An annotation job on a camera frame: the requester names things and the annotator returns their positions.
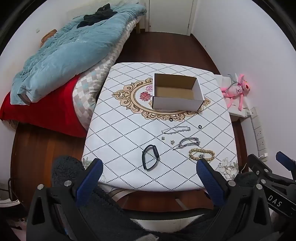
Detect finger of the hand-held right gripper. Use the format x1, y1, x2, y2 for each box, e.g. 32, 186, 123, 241
276, 151, 296, 168
247, 154, 296, 186

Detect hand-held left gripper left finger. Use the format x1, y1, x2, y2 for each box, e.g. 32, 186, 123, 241
26, 158, 104, 241

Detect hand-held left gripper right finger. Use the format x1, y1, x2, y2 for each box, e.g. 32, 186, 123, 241
196, 159, 272, 241

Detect wooden bead bracelet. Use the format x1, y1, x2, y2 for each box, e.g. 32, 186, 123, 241
188, 148, 215, 162

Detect thick silver chain bracelet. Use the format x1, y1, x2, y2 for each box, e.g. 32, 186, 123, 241
173, 137, 201, 150

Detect thin silver chain necklace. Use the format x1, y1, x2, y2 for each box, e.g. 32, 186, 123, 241
161, 126, 191, 135

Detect black fitness band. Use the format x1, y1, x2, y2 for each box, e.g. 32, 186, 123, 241
142, 144, 160, 171

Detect white cardboard box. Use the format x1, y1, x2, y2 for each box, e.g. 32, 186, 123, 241
152, 73, 204, 110

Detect person's dark fuzzy pants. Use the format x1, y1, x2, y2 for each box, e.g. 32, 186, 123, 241
51, 156, 263, 241

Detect white side table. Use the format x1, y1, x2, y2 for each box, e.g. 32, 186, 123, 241
214, 73, 253, 119

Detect pink plush toy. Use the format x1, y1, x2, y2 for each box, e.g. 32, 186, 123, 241
221, 74, 251, 110

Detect red blanket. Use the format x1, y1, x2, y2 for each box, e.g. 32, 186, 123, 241
0, 75, 87, 138

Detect white power strip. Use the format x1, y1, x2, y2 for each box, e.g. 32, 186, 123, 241
0, 183, 22, 205

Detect checkered bed sheet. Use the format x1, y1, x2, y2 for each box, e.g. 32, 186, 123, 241
73, 17, 141, 131

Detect light blue quilt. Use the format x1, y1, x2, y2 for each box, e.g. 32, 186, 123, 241
11, 3, 147, 106

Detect brown wooden object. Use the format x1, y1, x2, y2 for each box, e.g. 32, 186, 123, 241
41, 29, 57, 44

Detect black cloth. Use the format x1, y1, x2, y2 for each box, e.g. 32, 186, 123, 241
77, 3, 118, 28

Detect white door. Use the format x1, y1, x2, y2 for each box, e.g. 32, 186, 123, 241
149, 0, 193, 36

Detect wooden bed frame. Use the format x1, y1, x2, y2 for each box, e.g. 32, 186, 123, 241
136, 18, 146, 34

